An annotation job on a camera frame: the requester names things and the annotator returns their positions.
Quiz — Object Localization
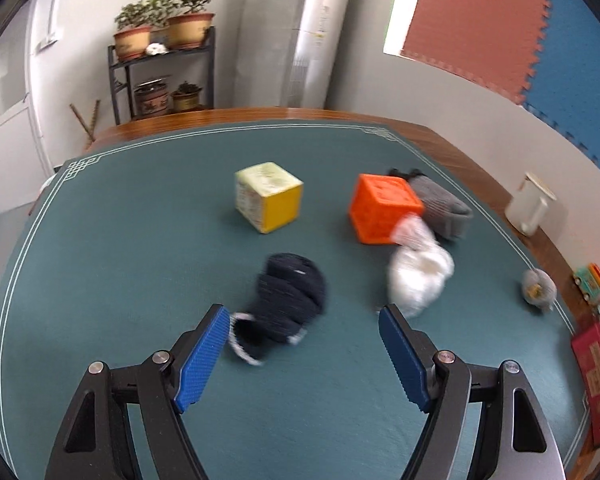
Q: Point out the dark brown lower pot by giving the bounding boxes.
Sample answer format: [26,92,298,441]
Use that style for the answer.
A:
[133,78,169,118]

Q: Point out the white standing air conditioner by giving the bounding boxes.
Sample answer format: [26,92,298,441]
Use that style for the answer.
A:
[234,0,349,108]

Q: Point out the blue foam wall mat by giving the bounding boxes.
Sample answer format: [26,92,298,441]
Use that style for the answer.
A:
[524,0,600,170]

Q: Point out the black metal plant shelf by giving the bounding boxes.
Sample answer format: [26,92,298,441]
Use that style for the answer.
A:
[107,27,216,126]

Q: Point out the dark navy sock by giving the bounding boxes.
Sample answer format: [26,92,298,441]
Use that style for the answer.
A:
[228,252,327,366]

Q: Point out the white ceramic mug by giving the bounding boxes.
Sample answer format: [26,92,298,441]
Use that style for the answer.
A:
[505,172,557,237]

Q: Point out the white object on shelf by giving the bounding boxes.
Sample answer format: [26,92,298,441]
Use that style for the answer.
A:
[145,42,169,56]

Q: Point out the white door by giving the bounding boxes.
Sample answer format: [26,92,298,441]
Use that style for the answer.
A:
[0,1,53,214]

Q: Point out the dark orange toy cube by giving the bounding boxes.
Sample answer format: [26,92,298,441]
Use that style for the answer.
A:
[349,174,425,245]

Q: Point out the wooden sticks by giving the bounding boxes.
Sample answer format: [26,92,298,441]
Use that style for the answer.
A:
[69,100,100,148]

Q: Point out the teal toy bus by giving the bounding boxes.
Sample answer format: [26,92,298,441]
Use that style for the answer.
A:
[572,263,600,307]

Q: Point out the dark grey rolled sock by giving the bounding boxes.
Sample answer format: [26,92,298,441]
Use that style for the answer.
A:
[387,168,474,240]

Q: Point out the red tin box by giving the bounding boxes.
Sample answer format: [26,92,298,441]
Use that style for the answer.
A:
[571,322,600,448]

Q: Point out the red foam wall mat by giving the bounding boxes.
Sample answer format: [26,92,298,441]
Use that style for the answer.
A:
[401,0,552,105]

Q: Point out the clear plastic bag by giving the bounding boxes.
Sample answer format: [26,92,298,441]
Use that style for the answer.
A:
[387,214,454,318]

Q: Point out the light grey rolled sock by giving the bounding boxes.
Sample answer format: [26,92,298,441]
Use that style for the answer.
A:
[521,268,557,311]

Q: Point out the right potted plant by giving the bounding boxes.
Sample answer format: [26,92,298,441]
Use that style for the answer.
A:
[166,0,214,49]

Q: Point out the left potted plant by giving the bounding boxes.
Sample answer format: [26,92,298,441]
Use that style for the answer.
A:
[114,0,151,62]

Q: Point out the small lower potted plant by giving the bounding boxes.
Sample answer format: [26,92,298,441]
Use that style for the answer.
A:
[171,81,201,113]

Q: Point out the yellow cardboard box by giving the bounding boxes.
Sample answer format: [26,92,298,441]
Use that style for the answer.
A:
[235,162,303,234]

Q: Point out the green table mat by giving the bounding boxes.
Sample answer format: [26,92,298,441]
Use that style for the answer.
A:
[0,122,588,479]

